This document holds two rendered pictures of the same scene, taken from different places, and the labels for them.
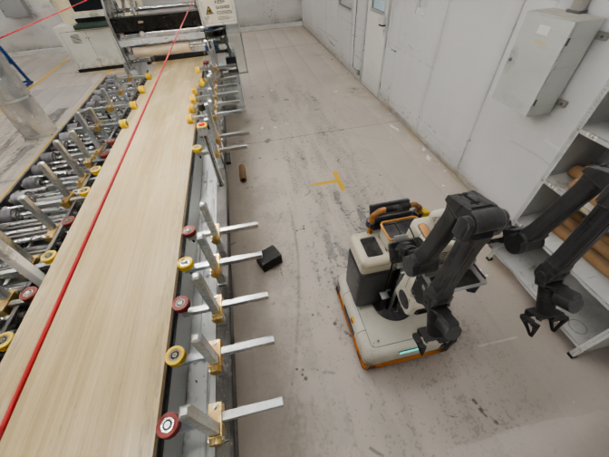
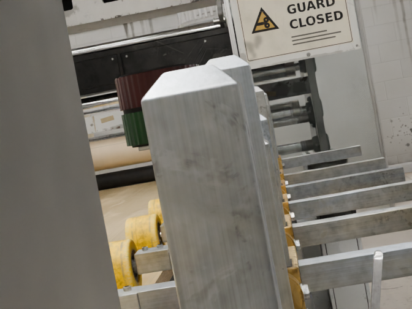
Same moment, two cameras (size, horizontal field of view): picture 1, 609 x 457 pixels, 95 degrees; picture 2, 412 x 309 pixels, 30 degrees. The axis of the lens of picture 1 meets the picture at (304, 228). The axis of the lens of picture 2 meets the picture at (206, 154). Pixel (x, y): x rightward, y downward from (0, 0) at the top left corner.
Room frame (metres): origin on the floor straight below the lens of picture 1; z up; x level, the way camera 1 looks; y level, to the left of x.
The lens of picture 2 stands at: (1.89, 0.63, 1.14)
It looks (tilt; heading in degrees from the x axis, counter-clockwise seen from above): 3 degrees down; 15
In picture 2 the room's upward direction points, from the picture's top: 10 degrees counter-clockwise
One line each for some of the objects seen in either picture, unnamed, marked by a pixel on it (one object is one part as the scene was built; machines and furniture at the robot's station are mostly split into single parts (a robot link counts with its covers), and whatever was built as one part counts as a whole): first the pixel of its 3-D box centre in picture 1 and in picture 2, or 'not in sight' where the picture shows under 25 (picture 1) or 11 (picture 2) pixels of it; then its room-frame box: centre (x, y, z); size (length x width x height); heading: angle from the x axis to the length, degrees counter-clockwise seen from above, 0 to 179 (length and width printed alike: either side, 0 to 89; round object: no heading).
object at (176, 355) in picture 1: (178, 359); not in sight; (0.46, 0.59, 0.85); 0.08 x 0.08 x 0.11
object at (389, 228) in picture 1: (401, 233); not in sight; (1.07, -0.56, 0.87); 0.23 x 0.15 x 0.11; 99
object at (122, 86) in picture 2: not in sight; (159, 87); (2.41, 0.79, 1.16); 0.06 x 0.06 x 0.02
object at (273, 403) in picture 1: (227, 415); not in sight; (0.24, 0.35, 0.82); 0.43 x 0.03 x 0.04; 99
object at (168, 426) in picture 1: (172, 427); not in sight; (0.21, 0.55, 0.85); 0.08 x 0.08 x 0.11
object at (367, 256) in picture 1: (394, 266); not in sight; (1.05, -0.57, 0.59); 0.55 x 0.34 x 0.83; 99
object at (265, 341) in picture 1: (226, 350); not in sight; (0.49, 0.39, 0.83); 0.43 x 0.03 x 0.04; 99
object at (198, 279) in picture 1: (211, 303); not in sight; (0.69, 0.47, 0.90); 0.04 x 0.04 x 0.48; 9
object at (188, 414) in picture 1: (208, 425); not in sight; (0.20, 0.39, 0.92); 0.04 x 0.04 x 0.48; 9
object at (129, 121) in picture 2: not in sight; (166, 122); (2.41, 0.79, 1.14); 0.06 x 0.06 x 0.02
